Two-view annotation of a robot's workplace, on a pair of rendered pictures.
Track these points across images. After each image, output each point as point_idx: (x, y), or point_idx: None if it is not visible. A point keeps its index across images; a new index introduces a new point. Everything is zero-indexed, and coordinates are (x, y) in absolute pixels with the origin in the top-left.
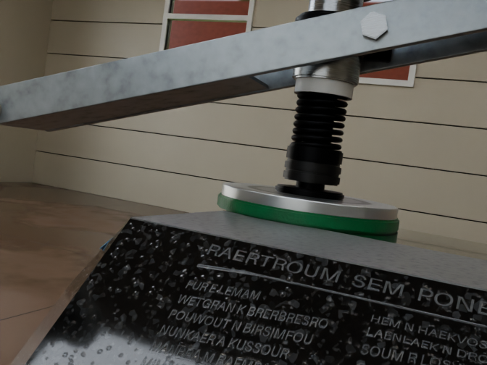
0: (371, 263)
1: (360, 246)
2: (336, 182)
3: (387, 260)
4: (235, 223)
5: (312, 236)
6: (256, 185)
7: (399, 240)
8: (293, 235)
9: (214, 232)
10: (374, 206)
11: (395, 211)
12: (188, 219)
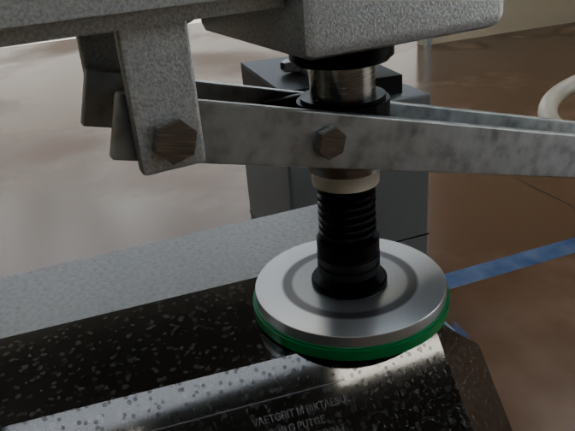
0: (190, 238)
1: (221, 256)
2: (318, 268)
3: (190, 247)
4: (301, 235)
5: (255, 250)
6: (415, 269)
7: (229, 298)
8: (258, 243)
9: (273, 217)
10: (274, 291)
11: (257, 303)
12: (312, 221)
